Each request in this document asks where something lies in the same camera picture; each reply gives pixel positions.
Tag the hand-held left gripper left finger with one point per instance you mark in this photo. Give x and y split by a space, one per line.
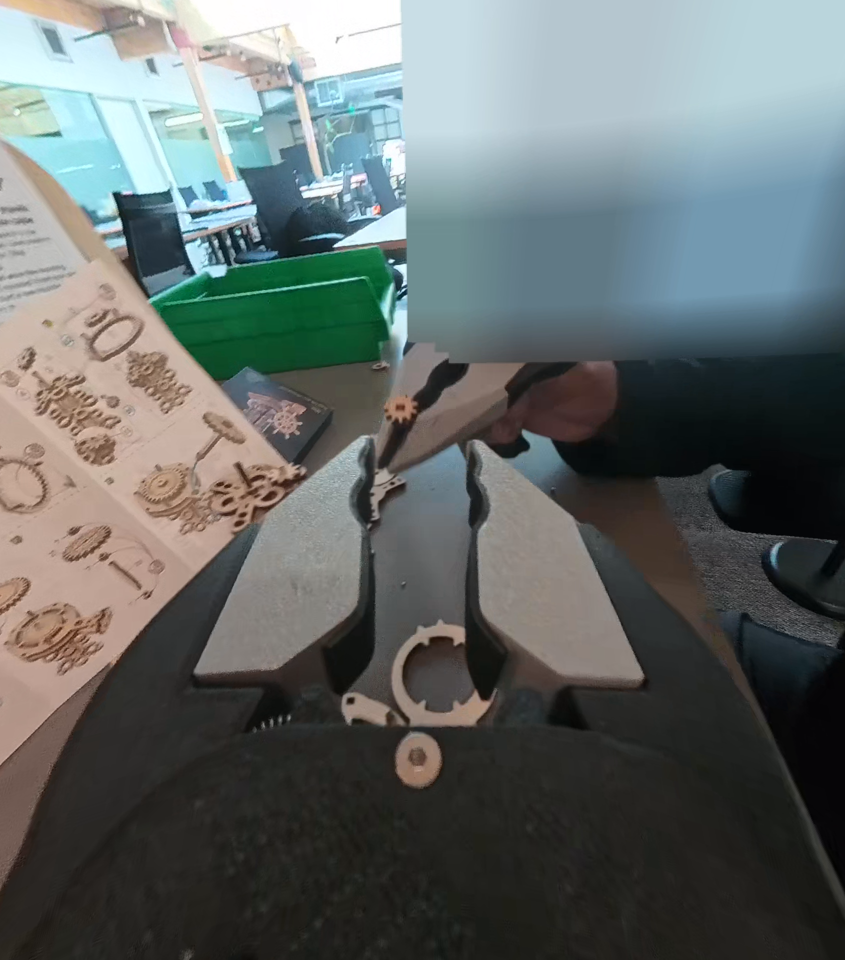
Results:
280 585

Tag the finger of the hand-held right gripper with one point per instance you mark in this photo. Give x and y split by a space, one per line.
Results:
460 420
419 379

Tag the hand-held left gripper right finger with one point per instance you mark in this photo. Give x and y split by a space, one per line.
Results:
557 585

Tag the small wooden gear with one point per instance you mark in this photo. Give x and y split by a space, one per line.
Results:
401 412

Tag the wooden arm piece with holes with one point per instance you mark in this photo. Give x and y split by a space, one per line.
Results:
385 487

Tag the person's right forearm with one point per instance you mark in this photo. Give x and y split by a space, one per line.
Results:
730 412

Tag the black model box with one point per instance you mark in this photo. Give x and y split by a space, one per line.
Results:
272 412

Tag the person's right hand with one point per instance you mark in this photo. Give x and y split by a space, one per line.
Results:
572 409

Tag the wooden looped disc spindle assembly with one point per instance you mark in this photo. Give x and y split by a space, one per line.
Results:
242 499

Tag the green plastic bin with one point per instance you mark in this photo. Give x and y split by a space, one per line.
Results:
280 337
302 262

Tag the brown-topped desk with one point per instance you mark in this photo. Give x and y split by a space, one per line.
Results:
381 232

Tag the black bundled jacket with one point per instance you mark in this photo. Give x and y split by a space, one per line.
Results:
314 229

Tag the folded assembly instruction sheet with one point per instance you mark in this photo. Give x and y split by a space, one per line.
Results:
55 525

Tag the black mesh office chair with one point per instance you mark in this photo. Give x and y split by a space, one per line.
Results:
265 195

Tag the black swivel office chair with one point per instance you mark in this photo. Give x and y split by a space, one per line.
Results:
805 570

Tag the black high-back office chair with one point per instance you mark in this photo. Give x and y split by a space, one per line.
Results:
156 240

